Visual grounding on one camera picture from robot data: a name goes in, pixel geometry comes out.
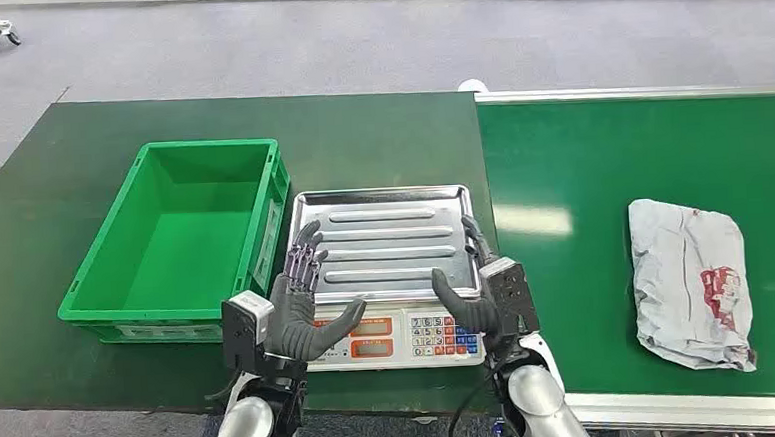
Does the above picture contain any black cable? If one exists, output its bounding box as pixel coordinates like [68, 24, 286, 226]
[443, 363, 506, 437]

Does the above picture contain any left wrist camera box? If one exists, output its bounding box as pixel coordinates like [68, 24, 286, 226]
[219, 289, 278, 377]

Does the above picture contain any green plastic crate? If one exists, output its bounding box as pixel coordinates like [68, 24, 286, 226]
[48, 135, 301, 352]

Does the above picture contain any electronic scale with steel tray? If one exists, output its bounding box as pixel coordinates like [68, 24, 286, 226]
[281, 183, 488, 376]

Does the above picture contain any grey plastic mailer package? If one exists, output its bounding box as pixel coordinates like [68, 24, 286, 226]
[627, 193, 759, 379]

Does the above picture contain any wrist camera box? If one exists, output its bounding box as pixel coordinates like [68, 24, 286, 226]
[219, 289, 278, 377]
[479, 255, 542, 341]

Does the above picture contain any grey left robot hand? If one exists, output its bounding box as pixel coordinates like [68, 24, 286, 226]
[258, 218, 370, 365]

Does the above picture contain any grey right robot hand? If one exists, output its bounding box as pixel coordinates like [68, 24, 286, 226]
[427, 213, 504, 355]

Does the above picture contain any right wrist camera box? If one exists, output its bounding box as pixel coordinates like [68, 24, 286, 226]
[479, 255, 542, 341]

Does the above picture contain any dark green table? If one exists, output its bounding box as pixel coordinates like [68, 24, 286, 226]
[0, 80, 507, 437]

